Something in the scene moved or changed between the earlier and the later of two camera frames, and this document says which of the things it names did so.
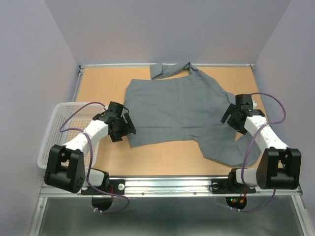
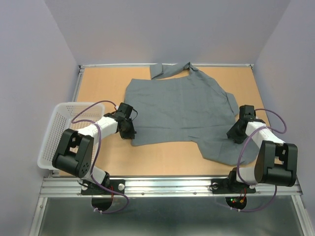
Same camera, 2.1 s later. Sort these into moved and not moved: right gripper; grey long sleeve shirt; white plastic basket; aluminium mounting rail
Moved: right gripper
Not moved: aluminium mounting rail; grey long sleeve shirt; white plastic basket
